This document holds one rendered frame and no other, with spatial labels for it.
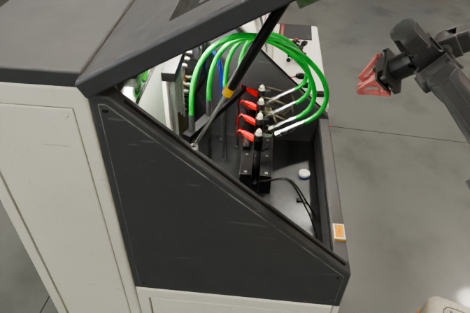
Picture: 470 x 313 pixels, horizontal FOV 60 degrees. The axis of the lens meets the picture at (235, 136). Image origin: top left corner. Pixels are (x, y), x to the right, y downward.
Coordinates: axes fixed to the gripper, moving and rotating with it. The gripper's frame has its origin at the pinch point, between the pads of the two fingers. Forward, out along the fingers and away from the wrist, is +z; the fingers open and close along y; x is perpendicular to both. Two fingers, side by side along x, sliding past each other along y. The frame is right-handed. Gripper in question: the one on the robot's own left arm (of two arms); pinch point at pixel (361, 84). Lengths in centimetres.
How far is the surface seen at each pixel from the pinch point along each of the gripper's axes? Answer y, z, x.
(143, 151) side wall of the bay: 38, 21, -37
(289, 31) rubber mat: -84, 63, 16
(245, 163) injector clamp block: 10.5, 43.0, 2.0
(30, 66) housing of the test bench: 37, 20, -62
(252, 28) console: -30.2, 34.5, -17.4
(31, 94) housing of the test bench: 39, 25, -59
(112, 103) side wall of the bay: 36, 16, -47
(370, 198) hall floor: -55, 89, 126
